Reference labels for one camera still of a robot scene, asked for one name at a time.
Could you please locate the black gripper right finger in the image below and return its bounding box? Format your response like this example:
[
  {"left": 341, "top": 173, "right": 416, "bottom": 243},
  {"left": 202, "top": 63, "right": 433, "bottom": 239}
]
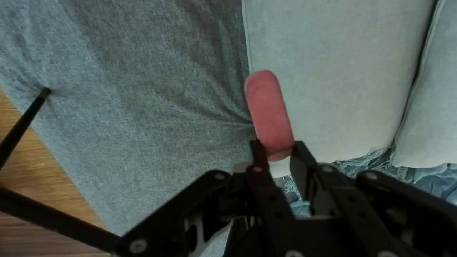
[{"left": 289, "top": 140, "right": 457, "bottom": 257}]

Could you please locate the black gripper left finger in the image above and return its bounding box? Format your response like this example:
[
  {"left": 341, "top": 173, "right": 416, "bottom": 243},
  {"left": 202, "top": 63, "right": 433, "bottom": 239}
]
[{"left": 113, "top": 139, "right": 298, "bottom": 257}]

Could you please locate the small red eraser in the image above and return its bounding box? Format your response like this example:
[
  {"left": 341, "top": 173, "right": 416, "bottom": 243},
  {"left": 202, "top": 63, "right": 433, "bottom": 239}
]
[{"left": 243, "top": 69, "right": 296, "bottom": 163}]

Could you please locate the large grey pillow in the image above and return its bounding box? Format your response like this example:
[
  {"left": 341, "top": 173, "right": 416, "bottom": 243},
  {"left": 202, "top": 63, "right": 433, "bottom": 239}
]
[
  {"left": 392, "top": 0, "right": 457, "bottom": 171},
  {"left": 241, "top": 0, "right": 438, "bottom": 180}
]

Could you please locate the blue patterned cloth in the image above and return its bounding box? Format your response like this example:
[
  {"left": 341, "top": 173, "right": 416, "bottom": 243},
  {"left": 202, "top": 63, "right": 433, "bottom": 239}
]
[{"left": 273, "top": 147, "right": 457, "bottom": 219}]

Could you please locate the grey floor rug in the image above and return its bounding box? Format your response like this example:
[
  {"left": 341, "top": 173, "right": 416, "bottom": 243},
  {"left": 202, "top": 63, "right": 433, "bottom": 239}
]
[{"left": 0, "top": 0, "right": 258, "bottom": 237}]

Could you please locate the thin black metal rod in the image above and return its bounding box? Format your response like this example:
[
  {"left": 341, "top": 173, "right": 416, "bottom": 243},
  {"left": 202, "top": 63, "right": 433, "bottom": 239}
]
[
  {"left": 0, "top": 186, "right": 123, "bottom": 254},
  {"left": 0, "top": 86, "right": 54, "bottom": 170}
]

